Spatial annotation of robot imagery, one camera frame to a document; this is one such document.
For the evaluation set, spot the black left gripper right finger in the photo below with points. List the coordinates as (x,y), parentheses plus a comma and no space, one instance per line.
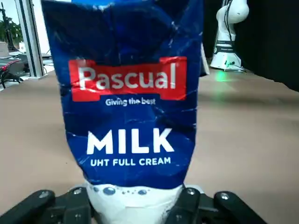
(194,205)

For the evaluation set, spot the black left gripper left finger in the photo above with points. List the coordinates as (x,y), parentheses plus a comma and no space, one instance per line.
(70,205)

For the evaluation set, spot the blue white milk carton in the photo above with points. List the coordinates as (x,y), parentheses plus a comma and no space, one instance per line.
(130,121)

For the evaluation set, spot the green plant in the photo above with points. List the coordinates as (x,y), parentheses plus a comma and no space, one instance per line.
(12,30)

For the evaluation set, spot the black curtain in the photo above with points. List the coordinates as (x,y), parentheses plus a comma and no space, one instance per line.
(268,35)

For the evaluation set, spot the aluminium frame post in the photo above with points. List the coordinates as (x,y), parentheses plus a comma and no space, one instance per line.
(31,42)

